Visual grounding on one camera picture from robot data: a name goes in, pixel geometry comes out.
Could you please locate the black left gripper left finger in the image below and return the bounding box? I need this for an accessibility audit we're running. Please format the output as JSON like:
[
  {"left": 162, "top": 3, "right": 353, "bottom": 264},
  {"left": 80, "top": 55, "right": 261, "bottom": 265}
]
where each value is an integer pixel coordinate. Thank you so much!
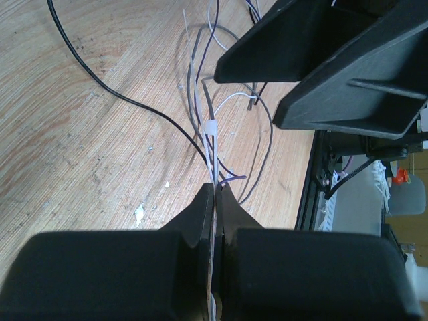
[{"left": 160, "top": 183, "right": 214, "bottom": 248}]

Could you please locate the white zip tie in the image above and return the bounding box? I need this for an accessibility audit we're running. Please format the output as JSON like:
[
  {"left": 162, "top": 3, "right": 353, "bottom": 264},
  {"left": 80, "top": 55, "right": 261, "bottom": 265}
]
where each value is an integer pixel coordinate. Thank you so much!
[{"left": 183, "top": 11, "right": 220, "bottom": 185}]

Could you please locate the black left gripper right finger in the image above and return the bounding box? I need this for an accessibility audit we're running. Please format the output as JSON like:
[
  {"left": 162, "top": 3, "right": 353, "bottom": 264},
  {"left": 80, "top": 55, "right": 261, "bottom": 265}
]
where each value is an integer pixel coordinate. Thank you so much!
[{"left": 216, "top": 184, "right": 263, "bottom": 245}]

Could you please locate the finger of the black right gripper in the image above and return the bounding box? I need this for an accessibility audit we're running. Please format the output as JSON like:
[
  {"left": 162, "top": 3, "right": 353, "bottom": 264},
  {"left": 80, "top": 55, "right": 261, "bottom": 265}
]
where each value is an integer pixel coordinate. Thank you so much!
[
  {"left": 214, "top": 0, "right": 397, "bottom": 84},
  {"left": 273, "top": 1, "right": 427, "bottom": 140}
]

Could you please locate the white wire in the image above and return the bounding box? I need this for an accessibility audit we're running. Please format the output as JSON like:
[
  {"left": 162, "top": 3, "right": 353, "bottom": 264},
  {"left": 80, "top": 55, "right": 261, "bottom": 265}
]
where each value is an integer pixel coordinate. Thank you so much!
[{"left": 206, "top": 0, "right": 261, "bottom": 121}]

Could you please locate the light blue slotted cable duct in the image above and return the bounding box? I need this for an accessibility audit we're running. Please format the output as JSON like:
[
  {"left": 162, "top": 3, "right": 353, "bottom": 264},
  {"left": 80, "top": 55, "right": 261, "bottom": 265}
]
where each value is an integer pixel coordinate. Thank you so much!
[{"left": 318, "top": 195, "right": 336, "bottom": 232}]

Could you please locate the black wire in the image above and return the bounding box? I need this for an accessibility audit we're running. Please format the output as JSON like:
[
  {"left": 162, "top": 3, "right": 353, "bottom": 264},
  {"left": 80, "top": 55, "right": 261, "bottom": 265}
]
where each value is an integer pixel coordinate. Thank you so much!
[
  {"left": 185, "top": 25, "right": 274, "bottom": 205},
  {"left": 46, "top": 0, "right": 211, "bottom": 168}
]

